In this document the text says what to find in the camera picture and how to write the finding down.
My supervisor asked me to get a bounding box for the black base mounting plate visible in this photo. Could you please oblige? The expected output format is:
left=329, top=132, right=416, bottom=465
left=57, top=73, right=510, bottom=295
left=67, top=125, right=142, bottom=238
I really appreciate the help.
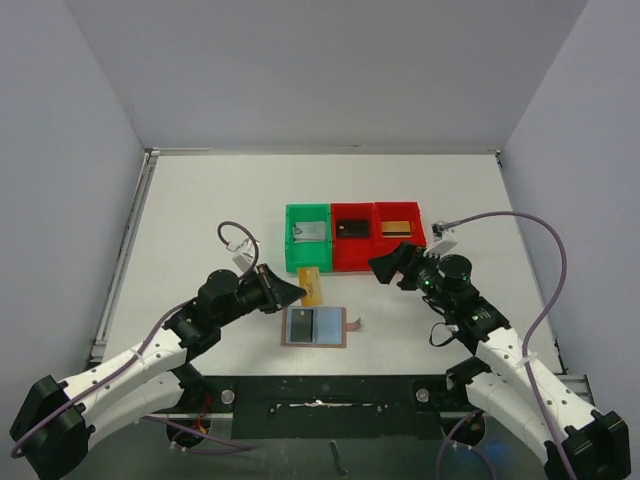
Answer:
left=163, top=374, right=473, bottom=440

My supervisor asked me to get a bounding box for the dark grey card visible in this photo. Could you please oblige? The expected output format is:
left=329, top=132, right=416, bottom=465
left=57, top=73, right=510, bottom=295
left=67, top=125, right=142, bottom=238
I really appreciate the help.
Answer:
left=335, top=219, right=370, bottom=239

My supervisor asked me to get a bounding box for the blue white striped card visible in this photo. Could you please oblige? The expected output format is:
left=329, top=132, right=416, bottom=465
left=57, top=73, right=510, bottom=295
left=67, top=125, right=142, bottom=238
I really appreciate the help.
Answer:
left=292, top=221, right=327, bottom=243

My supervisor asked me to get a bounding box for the middle red plastic bin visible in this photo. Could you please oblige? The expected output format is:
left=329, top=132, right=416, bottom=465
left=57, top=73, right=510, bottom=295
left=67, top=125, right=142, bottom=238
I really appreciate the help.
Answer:
left=330, top=203, right=375, bottom=272

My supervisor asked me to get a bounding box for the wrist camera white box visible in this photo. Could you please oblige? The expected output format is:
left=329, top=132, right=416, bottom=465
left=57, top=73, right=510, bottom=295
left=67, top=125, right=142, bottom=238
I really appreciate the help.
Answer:
left=226, top=238, right=256, bottom=272
left=429, top=221, right=458, bottom=256

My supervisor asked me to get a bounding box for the brown leather card holder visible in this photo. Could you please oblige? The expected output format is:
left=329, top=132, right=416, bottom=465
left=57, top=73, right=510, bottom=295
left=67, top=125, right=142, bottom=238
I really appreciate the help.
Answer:
left=281, top=306, right=362, bottom=348

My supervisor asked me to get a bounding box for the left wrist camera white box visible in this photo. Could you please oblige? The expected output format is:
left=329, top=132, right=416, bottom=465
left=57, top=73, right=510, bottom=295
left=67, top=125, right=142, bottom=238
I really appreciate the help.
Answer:
left=226, top=238, right=256, bottom=272

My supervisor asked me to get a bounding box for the black VIP card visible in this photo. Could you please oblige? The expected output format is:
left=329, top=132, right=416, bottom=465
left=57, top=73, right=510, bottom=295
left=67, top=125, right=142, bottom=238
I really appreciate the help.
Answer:
left=289, top=309, right=314, bottom=343

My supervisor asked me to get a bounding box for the red plastic bin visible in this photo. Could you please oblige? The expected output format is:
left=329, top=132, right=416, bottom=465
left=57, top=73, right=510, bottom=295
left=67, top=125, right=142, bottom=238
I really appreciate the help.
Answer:
left=373, top=199, right=427, bottom=270
left=330, top=203, right=375, bottom=272

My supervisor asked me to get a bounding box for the right red plastic bin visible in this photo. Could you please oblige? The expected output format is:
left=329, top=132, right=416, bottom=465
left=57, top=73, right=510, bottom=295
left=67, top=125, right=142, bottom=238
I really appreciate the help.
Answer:
left=373, top=199, right=427, bottom=270

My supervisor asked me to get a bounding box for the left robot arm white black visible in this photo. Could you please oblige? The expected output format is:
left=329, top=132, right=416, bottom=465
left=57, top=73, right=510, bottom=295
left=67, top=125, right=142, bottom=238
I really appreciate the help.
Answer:
left=10, top=264, right=306, bottom=479

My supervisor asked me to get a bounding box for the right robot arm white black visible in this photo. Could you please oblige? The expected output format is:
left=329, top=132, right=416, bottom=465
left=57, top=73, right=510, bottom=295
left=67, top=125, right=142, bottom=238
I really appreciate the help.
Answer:
left=369, top=242, right=631, bottom=479

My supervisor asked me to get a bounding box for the green plastic bin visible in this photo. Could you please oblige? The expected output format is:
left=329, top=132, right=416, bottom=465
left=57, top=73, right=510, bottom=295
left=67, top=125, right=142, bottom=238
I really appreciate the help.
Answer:
left=284, top=204, right=333, bottom=273

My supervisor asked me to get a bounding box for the gold VIP card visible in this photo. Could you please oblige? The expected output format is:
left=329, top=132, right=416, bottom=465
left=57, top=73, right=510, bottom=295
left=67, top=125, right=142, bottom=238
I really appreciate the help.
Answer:
left=298, top=266, right=324, bottom=307

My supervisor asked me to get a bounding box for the gold card in bin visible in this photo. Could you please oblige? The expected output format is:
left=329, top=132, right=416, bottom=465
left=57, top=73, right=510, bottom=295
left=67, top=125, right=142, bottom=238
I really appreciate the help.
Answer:
left=381, top=220, right=413, bottom=238

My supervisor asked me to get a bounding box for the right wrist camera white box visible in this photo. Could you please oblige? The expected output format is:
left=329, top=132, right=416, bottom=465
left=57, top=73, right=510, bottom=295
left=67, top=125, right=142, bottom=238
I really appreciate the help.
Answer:
left=429, top=221, right=458, bottom=256

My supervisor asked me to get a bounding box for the aluminium front rail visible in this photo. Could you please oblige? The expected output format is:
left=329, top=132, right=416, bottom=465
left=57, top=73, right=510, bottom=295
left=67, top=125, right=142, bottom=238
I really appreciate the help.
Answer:
left=57, top=372, right=599, bottom=421

